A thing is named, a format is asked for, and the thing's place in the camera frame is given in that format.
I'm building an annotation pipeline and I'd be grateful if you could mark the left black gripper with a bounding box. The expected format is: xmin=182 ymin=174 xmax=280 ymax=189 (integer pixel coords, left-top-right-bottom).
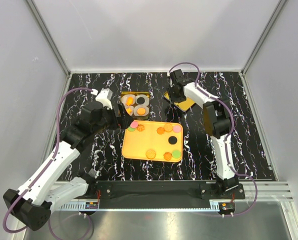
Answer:
xmin=92 ymin=103 xmax=134 ymax=134

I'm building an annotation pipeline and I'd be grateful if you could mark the tan dotted cookie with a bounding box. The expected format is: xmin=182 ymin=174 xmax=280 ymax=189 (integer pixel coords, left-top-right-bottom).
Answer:
xmin=145 ymin=149 xmax=156 ymax=160
xmin=137 ymin=107 xmax=146 ymax=116
xmin=163 ymin=123 xmax=173 ymax=133

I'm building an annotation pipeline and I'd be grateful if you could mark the gold tin lid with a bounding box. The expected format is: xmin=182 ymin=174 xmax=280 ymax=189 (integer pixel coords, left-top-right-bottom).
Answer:
xmin=163 ymin=91 xmax=195 ymax=112

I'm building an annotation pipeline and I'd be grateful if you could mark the black round cookie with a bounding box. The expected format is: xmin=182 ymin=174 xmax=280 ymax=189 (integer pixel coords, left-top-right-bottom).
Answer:
xmin=168 ymin=136 xmax=178 ymax=145
xmin=136 ymin=96 xmax=145 ymax=105

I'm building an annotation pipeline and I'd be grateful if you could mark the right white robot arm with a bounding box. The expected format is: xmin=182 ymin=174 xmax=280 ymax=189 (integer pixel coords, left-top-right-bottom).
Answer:
xmin=166 ymin=69 xmax=239 ymax=199

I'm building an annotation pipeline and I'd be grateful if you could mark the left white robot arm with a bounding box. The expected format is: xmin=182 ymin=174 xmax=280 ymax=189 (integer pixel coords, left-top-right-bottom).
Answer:
xmin=3 ymin=100 xmax=134 ymax=231

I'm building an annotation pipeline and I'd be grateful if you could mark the white paper cup front-left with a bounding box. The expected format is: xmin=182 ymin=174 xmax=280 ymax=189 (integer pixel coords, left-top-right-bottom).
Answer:
xmin=125 ymin=106 xmax=135 ymax=117

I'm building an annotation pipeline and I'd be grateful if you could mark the pink round cookie left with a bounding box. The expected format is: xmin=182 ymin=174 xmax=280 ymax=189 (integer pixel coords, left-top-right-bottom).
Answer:
xmin=130 ymin=120 xmax=139 ymax=129

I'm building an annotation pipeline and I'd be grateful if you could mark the pink round cookie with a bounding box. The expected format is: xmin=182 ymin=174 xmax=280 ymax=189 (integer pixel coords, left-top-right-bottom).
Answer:
xmin=130 ymin=120 xmax=139 ymax=129
xmin=172 ymin=125 xmax=182 ymax=133

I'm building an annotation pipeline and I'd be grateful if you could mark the green round cookie left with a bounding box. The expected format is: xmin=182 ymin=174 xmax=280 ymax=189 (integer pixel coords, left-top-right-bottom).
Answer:
xmin=127 ymin=127 xmax=136 ymax=132

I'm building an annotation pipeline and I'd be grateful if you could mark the green round cookie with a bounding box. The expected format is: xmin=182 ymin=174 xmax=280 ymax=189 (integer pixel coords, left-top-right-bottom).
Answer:
xmin=127 ymin=127 xmax=136 ymax=132
xmin=171 ymin=150 xmax=182 ymax=159

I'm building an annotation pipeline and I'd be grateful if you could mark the white paper cup back-left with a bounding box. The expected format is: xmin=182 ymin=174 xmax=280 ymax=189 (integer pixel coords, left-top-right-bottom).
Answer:
xmin=121 ymin=94 xmax=136 ymax=106

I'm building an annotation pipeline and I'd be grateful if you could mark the orange swirl cookie left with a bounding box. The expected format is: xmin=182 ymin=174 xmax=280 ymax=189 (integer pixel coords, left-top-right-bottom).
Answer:
xmin=136 ymin=124 xmax=145 ymax=132

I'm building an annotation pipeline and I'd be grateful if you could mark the orange swirl cookie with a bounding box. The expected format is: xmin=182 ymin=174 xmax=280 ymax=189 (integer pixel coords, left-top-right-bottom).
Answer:
xmin=163 ymin=152 xmax=172 ymax=161
xmin=156 ymin=127 xmax=165 ymax=135
xmin=136 ymin=124 xmax=145 ymax=132

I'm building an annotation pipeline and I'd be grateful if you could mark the white paper cup back-right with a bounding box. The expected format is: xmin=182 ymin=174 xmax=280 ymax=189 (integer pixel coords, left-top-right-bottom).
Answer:
xmin=135 ymin=94 xmax=150 ymax=106

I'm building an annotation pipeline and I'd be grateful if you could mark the orange swirl cookie centre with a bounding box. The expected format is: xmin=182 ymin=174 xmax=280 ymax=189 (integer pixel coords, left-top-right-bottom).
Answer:
xmin=156 ymin=127 xmax=165 ymax=135

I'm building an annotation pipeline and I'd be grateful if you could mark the tan dotted cookie top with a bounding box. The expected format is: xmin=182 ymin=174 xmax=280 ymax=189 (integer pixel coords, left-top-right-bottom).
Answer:
xmin=163 ymin=123 xmax=173 ymax=133

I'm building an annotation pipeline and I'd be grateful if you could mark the pink round cookie right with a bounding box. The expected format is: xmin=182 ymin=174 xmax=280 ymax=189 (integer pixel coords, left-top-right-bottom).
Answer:
xmin=172 ymin=125 xmax=182 ymax=133

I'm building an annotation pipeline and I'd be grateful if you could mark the yellow plastic tray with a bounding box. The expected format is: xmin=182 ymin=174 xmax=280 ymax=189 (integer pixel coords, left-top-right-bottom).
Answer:
xmin=121 ymin=120 xmax=184 ymax=163

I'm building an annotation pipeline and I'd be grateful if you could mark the tan dotted cookie bottom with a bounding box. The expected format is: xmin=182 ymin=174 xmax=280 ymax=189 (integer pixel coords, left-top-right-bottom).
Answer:
xmin=145 ymin=149 xmax=156 ymax=160

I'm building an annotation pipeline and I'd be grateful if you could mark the orange swirl cookie bottom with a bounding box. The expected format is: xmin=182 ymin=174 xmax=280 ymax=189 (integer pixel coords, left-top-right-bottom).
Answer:
xmin=163 ymin=152 xmax=172 ymax=161

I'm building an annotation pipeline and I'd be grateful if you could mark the green round cookie right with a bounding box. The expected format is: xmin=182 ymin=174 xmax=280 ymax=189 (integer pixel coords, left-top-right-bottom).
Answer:
xmin=171 ymin=150 xmax=182 ymax=159

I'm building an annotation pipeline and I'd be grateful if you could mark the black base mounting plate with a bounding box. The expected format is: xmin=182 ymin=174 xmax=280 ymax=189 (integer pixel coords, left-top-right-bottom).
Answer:
xmin=75 ymin=180 xmax=246 ymax=200

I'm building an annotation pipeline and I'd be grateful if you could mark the left orange connector board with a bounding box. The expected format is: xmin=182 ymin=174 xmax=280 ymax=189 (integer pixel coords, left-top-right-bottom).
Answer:
xmin=85 ymin=201 xmax=99 ymax=211

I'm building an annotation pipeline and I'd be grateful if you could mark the orange connector board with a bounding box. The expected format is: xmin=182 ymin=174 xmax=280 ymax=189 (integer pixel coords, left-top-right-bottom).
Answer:
xmin=219 ymin=202 xmax=236 ymax=213
xmin=85 ymin=201 xmax=99 ymax=211

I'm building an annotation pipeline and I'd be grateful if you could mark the right orange connector board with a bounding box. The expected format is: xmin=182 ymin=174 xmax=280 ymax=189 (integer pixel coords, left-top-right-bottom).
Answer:
xmin=219 ymin=202 xmax=236 ymax=213

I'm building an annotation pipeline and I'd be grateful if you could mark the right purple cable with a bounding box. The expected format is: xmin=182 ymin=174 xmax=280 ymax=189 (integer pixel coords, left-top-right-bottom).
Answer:
xmin=168 ymin=61 xmax=259 ymax=216

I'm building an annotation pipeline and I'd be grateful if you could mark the purple cable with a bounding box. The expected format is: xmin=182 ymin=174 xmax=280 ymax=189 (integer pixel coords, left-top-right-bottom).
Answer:
xmin=1 ymin=87 xmax=100 ymax=238
xmin=168 ymin=61 xmax=259 ymax=216

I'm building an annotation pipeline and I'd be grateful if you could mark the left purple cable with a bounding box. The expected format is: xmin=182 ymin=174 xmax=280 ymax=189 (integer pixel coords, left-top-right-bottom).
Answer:
xmin=1 ymin=87 xmax=100 ymax=238

